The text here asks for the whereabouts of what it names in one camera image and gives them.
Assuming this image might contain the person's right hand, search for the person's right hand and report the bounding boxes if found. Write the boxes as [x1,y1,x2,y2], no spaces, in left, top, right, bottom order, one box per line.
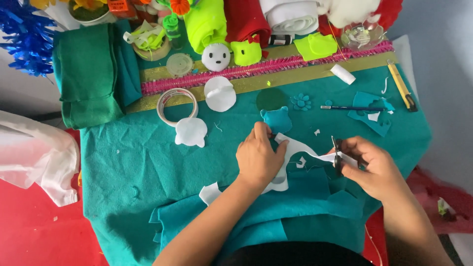
[338,135,408,202]

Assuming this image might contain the person's left hand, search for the person's left hand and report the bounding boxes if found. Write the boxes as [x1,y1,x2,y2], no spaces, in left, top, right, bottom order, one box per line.
[236,121,290,186]

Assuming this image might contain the white felt sheet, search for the white felt sheet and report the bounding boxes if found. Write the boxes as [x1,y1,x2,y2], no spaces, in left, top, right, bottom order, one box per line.
[199,132,359,206]

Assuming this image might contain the black scissors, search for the black scissors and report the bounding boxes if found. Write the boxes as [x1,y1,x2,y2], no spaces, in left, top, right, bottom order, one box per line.
[331,135,344,177]

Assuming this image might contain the teal felt cat head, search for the teal felt cat head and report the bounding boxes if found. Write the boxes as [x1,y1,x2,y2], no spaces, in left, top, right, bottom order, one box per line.
[260,106,293,134]

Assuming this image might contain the teal felt offcut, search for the teal felt offcut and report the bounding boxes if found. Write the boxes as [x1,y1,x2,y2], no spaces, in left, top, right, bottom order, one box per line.
[347,91,395,137]

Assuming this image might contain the dark green felt circle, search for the dark green felt circle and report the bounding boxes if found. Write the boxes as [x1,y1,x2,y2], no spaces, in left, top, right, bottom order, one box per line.
[256,88,288,111]

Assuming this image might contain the teal felt sheet with cut-outs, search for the teal felt sheet with cut-outs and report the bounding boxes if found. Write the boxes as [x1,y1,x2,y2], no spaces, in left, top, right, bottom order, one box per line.
[149,168,374,260]

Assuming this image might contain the blue pen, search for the blue pen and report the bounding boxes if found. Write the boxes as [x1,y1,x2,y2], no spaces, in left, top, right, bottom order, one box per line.
[320,105,387,112]

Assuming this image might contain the white felt cat head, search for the white felt cat head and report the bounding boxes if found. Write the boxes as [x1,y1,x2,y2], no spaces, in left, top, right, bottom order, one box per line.
[174,117,208,148]

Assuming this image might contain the teal felt flower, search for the teal felt flower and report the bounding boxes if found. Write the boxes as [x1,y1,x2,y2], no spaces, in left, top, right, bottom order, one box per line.
[291,93,312,111]

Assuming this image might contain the white felt round piece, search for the white felt round piece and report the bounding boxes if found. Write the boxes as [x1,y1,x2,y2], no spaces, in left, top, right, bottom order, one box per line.
[203,76,237,113]

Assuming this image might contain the pink sequin trim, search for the pink sequin trim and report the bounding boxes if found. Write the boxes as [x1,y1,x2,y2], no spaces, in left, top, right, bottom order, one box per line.
[141,40,395,97]

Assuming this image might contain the gold glitter ribbon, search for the gold glitter ribbon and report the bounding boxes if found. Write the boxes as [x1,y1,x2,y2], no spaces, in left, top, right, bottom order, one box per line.
[125,41,399,114]

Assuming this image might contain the yellow utility knife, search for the yellow utility knife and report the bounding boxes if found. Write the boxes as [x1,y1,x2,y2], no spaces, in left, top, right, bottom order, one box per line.
[387,59,418,113]

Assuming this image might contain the person's black clothing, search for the person's black clothing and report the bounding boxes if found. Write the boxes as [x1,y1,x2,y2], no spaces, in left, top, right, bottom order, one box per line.
[218,241,374,266]

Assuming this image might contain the white thread spool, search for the white thread spool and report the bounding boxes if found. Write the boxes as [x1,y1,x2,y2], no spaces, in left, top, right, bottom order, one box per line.
[330,64,356,85]

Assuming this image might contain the neon yellow felt cat head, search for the neon yellow felt cat head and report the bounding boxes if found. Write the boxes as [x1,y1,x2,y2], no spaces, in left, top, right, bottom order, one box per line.
[231,35,263,67]

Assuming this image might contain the clear tape roll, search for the clear tape roll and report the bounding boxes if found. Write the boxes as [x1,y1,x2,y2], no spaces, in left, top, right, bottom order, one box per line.
[156,88,199,128]

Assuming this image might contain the teal felt table cover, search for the teal felt table cover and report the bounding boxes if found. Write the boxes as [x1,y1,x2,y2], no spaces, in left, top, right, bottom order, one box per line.
[79,19,433,266]

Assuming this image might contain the white plush face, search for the white plush face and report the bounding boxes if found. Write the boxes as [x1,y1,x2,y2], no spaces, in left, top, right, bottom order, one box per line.
[201,43,231,72]

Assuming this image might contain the black thread spool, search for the black thread spool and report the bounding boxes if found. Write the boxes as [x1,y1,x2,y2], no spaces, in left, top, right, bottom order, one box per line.
[268,34,293,46]

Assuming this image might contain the neon yellow felt pieces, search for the neon yellow felt pieces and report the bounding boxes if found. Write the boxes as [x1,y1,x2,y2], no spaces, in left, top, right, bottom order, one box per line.
[294,32,338,62]

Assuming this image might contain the clear glass bowl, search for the clear glass bowl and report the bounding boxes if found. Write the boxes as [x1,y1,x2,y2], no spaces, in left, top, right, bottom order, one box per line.
[341,21,385,51]

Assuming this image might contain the red felt roll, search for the red felt roll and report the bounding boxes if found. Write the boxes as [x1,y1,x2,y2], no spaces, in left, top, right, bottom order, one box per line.
[224,0,272,49]

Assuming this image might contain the neon yellow felt roll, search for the neon yellow felt roll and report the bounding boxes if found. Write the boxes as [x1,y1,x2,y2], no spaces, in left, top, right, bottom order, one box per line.
[183,0,233,55]

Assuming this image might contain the white felt roll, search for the white felt roll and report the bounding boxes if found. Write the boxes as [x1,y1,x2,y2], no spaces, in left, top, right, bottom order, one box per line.
[259,0,320,36]

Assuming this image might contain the green glitter bottle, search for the green glitter bottle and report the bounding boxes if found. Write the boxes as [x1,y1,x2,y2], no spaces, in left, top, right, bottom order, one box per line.
[163,13,184,51]

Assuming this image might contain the wooden bowl with ribbons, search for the wooden bowl with ribbons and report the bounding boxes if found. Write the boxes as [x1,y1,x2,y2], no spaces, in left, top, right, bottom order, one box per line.
[123,20,172,62]

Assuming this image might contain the red ruffled fabric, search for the red ruffled fabric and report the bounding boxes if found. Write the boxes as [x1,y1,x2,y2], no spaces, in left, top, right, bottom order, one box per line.
[318,0,404,37]

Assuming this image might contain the white stuffing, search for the white stuffing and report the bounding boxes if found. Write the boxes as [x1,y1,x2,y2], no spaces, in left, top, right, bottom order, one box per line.
[317,0,382,29]

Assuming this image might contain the orange pompom flower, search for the orange pompom flower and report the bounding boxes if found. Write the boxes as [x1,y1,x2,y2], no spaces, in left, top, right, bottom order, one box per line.
[170,0,191,16]

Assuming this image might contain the folded green felt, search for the folded green felt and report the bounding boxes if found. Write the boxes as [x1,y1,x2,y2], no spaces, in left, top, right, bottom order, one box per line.
[52,19,143,130]

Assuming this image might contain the orange box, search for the orange box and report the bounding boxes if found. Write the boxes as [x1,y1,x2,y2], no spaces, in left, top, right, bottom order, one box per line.
[107,0,138,19]

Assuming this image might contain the white pot with yellow flowers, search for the white pot with yellow flowers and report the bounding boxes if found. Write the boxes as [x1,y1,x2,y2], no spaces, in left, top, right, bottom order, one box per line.
[30,0,118,27]

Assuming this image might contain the blue tinsel decoration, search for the blue tinsel decoration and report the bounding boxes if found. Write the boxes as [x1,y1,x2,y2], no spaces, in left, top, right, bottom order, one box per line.
[0,0,59,78]

